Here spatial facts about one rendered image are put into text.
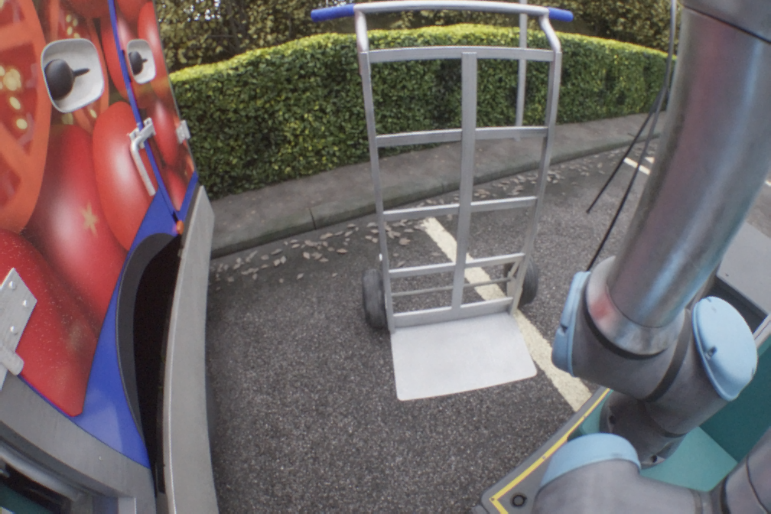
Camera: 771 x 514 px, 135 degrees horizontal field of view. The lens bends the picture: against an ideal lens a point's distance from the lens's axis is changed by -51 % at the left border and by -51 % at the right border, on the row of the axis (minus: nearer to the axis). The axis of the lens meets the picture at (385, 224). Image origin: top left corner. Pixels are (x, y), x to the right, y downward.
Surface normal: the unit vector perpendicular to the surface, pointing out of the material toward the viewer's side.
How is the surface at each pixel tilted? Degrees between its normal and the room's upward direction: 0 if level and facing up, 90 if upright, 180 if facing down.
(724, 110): 99
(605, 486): 26
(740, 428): 90
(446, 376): 0
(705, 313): 7
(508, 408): 0
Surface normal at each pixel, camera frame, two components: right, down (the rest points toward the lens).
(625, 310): -0.88, 0.42
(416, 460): -0.07, -0.81
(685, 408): -0.60, 0.57
